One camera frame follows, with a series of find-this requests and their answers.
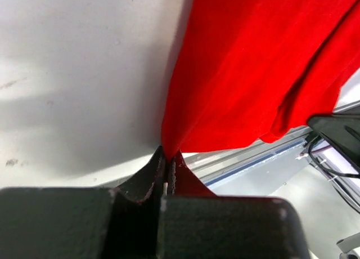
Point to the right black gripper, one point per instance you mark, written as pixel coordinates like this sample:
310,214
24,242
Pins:
341,131

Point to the red t-shirt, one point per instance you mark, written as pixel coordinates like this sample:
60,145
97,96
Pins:
254,69

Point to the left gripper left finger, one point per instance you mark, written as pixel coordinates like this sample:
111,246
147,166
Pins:
146,185

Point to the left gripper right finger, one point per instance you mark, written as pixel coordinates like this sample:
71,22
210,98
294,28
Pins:
183,182

